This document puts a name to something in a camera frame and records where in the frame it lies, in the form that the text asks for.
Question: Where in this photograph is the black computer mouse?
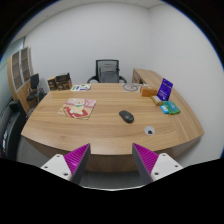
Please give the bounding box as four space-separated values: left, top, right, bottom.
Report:
119 110 134 123

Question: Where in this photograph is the purple standing card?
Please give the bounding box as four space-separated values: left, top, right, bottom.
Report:
157 79 173 101

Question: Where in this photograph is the blue small box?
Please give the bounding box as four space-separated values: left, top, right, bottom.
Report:
160 105 169 114

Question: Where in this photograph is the black mesh office chair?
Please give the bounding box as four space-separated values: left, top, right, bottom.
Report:
87 59 127 83

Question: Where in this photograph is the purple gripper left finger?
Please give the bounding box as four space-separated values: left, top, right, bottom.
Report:
42 144 91 184

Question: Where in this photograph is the white green paper sheet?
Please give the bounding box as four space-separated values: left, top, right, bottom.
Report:
71 84 91 92

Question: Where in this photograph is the black side chair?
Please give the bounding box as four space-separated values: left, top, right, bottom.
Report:
26 74 46 102

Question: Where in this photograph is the black chair at left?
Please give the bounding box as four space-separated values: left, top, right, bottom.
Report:
0 100 27 160

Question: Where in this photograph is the small tan box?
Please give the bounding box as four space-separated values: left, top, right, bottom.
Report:
47 77 57 91

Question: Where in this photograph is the round grey coaster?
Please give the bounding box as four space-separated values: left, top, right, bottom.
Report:
122 83 139 92

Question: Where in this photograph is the dark brown box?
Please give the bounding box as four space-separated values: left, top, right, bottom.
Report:
56 73 72 90

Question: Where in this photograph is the orange brown box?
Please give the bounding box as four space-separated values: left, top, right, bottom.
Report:
140 86 158 97

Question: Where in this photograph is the wooden shelf cabinet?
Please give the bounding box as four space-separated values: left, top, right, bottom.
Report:
7 47 34 112

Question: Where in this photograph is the green box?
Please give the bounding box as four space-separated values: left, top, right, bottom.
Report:
166 101 180 114

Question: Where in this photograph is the wooden side desk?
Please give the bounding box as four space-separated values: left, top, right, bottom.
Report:
131 68 168 88

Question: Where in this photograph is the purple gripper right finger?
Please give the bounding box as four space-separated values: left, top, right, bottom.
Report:
132 143 182 184

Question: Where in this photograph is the yellow small box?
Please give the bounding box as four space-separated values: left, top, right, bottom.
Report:
151 96 162 106

